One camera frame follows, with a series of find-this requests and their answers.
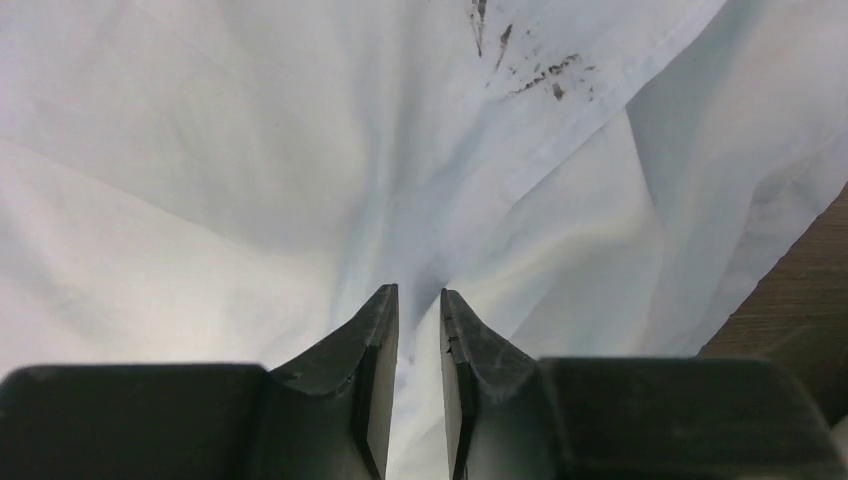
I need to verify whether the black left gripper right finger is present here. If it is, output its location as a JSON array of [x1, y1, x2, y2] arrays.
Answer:
[[440, 289, 847, 479]]

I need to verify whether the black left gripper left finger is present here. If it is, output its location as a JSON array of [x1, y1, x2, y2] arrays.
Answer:
[[1, 284, 399, 479]]

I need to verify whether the light blue green pillowcase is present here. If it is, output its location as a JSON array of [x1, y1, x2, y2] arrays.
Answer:
[[1, 1, 847, 479]]

